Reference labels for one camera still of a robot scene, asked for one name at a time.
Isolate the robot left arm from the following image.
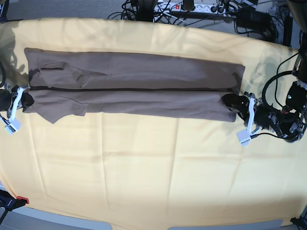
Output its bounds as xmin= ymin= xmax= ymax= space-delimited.
xmin=222 ymin=0 xmax=307 ymax=146

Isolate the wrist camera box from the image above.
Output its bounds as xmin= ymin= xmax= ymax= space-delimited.
xmin=5 ymin=119 xmax=21 ymax=135
xmin=236 ymin=129 xmax=251 ymax=147

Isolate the blue clamp with red tip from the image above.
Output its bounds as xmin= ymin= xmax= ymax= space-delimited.
xmin=0 ymin=190 xmax=29 ymax=211

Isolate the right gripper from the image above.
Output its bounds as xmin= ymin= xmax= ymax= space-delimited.
xmin=0 ymin=87 xmax=35 ymax=112

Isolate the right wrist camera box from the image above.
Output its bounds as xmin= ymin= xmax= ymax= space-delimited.
xmin=5 ymin=119 xmax=21 ymax=135

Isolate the black clamp at right corner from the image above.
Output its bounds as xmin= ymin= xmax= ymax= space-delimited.
xmin=290 ymin=216 xmax=307 ymax=230

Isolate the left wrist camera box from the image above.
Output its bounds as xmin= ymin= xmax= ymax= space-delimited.
xmin=236 ymin=129 xmax=251 ymax=147

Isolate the brown T-shirt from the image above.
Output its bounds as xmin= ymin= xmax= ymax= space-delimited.
xmin=24 ymin=48 xmax=245 ymax=123

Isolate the black table leg post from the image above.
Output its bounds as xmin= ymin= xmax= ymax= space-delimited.
xmin=283 ymin=15 xmax=293 ymax=47

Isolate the black center stand post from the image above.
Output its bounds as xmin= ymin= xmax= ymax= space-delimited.
xmin=136 ymin=0 xmax=157 ymax=22

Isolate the black power adapter box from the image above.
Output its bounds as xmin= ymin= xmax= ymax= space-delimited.
xmin=236 ymin=8 xmax=272 ymax=27

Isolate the yellow table cloth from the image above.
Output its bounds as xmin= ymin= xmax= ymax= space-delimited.
xmin=0 ymin=18 xmax=307 ymax=230

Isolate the white power strip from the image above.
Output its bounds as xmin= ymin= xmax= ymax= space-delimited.
xmin=154 ymin=1 xmax=226 ymax=16

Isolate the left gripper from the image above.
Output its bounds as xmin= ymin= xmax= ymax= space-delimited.
xmin=222 ymin=92 xmax=280 ymax=134

